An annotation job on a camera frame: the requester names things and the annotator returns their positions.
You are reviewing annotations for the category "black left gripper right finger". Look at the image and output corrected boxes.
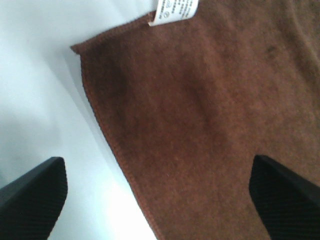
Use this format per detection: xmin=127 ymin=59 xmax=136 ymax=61
xmin=248 ymin=155 xmax=320 ymax=240

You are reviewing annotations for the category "brown towel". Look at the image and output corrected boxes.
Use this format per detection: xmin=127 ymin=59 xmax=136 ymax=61
xmin=72 ymin=0 xmax=320 ymax=240

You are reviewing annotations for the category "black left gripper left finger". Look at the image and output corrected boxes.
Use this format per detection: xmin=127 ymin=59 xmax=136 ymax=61
xmin=0 ymin=157 xmax=68 ymax=240

